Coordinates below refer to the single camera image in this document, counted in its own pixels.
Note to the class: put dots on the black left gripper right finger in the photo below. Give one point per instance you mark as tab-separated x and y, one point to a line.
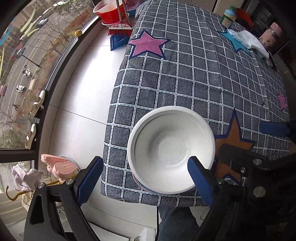
203	182

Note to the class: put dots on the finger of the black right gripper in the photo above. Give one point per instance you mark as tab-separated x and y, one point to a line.
274	129
241	166

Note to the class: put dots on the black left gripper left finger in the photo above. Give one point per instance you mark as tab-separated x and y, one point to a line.
55	211

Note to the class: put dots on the light blue plate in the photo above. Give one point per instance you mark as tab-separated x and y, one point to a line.
142	186

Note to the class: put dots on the white socks on hanger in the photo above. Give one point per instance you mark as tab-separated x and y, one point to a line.
26	180

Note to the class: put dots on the person's blue jeans leg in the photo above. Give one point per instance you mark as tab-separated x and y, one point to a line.
177	223

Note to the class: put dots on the pink slippers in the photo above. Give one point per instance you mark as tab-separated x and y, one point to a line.
61	167

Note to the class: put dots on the pink patterned container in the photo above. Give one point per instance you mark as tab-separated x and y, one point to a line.
274	38

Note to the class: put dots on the white crumpled cloth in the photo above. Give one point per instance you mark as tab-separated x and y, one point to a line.
249	41

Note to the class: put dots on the grey checkered star tablecloth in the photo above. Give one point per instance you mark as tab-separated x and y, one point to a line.
200	69

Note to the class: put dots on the green lidded jar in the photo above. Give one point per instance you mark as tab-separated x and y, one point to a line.
228	17

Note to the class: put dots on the blue dustpan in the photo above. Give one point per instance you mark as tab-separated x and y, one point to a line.
117	41

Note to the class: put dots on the red broom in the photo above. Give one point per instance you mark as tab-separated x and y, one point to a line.
121	28

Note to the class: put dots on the red plastic basin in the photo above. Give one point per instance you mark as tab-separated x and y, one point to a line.
107	11

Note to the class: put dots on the black window frame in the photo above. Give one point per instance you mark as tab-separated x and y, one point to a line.
15	155

